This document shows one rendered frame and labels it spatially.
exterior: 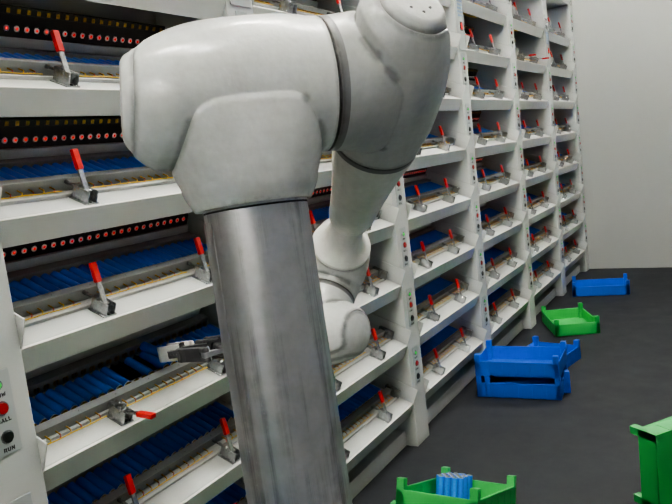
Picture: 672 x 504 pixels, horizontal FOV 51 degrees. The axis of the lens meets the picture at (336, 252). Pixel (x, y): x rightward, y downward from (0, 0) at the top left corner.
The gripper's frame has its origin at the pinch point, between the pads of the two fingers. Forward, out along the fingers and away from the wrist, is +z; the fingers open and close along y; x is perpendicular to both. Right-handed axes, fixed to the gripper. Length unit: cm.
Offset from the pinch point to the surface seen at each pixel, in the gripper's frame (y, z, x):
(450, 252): -148, 5, 6
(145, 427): 11.5, 0.0, 10.6
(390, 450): -86, 12, 56
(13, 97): 27, -8, -46
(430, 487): -62, -13, 56
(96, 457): 22.6, 0.2, 11.4
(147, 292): 3.3, 0.3, -12.3
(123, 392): 12.1, 2.8, 3.8
